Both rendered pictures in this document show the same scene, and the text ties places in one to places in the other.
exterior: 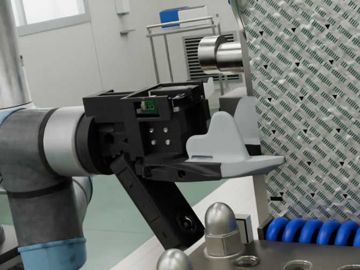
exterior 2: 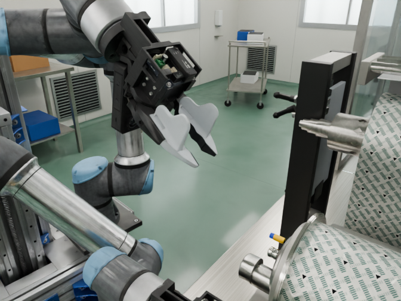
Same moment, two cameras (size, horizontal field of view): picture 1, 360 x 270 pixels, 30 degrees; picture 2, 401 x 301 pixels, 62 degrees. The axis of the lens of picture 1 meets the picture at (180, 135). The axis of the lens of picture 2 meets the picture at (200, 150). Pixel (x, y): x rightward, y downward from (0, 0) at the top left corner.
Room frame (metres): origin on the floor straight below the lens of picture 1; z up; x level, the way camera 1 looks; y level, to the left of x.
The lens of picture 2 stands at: (0.34, -0.02, 1.55)
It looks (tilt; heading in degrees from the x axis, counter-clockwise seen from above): 25 degrees down; 6
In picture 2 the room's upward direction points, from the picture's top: straight up
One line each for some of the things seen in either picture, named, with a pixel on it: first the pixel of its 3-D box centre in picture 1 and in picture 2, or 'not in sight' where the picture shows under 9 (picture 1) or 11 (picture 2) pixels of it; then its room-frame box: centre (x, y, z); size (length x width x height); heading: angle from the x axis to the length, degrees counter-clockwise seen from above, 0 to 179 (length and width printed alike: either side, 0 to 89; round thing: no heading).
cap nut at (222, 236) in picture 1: (220, 227); not in sight; (0.54, -0.02, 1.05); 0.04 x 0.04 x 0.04
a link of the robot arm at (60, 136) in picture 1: (85, 140); (151, 300); (0.70, 0.10, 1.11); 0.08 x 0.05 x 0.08; 148
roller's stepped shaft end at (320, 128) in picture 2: not in sight; (316, 126); (0.90, -0.16, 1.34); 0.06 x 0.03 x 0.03; 58
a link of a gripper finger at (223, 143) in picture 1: (229, 143); not in sight; (0.58, -0.04, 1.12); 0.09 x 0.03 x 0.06; 49
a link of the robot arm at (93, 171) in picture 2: not in sight; (93, 179); (1.26, 0.44, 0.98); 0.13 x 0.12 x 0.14; 104
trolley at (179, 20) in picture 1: (192, 71); (248, 67); (5.50, -0.19, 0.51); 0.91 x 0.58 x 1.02; 172
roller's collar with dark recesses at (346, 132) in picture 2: not in sight; (352, 135); (0.87, -0.21, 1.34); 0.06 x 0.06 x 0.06; 58
